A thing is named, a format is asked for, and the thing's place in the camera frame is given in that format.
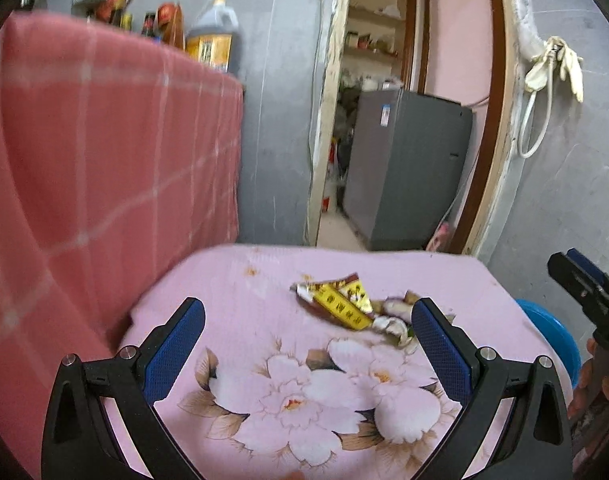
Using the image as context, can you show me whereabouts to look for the orange oil bottle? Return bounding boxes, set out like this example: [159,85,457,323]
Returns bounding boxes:
[157,2,185,50]

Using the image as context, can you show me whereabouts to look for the red gold snack packet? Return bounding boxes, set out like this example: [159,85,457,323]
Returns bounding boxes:
[290,273,373,313]

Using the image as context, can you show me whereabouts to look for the brown ginger piece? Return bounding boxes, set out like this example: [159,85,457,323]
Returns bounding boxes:
[405,290,419,306]

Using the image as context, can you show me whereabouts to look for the grey refrigerator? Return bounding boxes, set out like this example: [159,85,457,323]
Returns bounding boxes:
[343,89,473,252]

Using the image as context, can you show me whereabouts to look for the dark soy sauce bottle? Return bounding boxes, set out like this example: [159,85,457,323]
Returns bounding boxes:
[141,12,157,38]

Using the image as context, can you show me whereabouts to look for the wooden wall shelf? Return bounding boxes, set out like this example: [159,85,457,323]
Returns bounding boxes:
[341,0,419,88]

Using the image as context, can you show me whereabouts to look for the blue plastic trash bucket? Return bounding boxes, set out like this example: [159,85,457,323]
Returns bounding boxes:
[516,299,582,388]

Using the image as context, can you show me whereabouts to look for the pink floral tablecloth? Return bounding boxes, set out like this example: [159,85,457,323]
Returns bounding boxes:
[123,245,552,479]

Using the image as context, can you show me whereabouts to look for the yellow printed wrapper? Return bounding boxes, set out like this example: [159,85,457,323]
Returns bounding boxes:
[313,284,372,330]

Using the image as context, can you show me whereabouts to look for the red plaid cloth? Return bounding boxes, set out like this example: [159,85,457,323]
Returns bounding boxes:
[0,11,244,477]

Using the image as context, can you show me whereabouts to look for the person's right hand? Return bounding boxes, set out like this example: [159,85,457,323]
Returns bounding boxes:
[567,338,609,418]

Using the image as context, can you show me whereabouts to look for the large dark vinegar jug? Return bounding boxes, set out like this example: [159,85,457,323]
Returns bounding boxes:
[185,0,240,75]

